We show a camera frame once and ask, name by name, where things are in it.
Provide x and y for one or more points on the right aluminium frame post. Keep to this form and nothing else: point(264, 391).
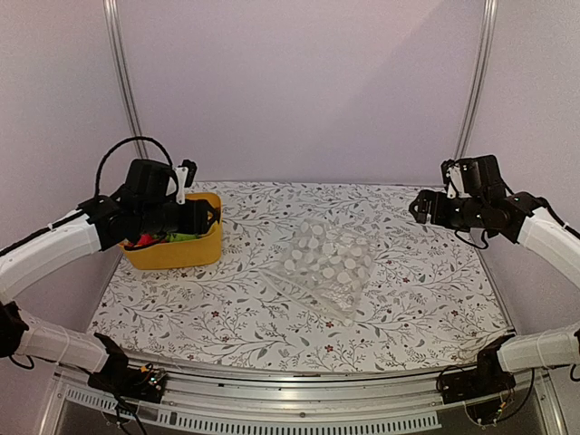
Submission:
point(486, 37)

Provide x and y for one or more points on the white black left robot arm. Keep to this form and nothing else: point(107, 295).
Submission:
point(26, 264)

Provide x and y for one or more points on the floral white table mat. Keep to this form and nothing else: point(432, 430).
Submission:
point(427, 304)

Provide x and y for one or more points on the clear polka dot zip bag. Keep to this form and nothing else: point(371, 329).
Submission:
point(323, 268)

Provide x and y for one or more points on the yellow plastic basket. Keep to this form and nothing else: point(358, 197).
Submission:
point(204, 251)

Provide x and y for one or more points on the green toy grapes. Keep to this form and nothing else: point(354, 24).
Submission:
point(180, 237)

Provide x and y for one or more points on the aluminium frame post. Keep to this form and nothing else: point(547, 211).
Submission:
point(486, 37)
point(121, 66)

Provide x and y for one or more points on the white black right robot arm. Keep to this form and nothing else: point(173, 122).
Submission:
point(534, 225)

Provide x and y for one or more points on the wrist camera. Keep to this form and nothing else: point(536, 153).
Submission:
point(452, 172)
point(185, 174)

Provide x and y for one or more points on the orange toy carrot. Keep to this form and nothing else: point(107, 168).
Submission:
point(145, 241)

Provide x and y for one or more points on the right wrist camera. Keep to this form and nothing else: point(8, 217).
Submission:
point(452, 172)

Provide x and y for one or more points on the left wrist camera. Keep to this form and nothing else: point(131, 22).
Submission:
point(185, 174)

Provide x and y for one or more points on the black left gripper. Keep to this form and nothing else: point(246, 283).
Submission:
point(196, 223)

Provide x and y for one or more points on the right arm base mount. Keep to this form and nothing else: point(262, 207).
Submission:
point(485, 390)

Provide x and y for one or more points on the left aluminium frame post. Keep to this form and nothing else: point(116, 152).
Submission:
point(121, 66)

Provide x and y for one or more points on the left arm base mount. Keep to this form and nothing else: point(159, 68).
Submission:
point(116, 377)

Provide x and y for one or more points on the aluminium front rail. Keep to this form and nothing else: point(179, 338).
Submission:
point(202, 398)

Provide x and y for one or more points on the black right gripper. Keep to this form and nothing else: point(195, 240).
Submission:
point(425, 198)

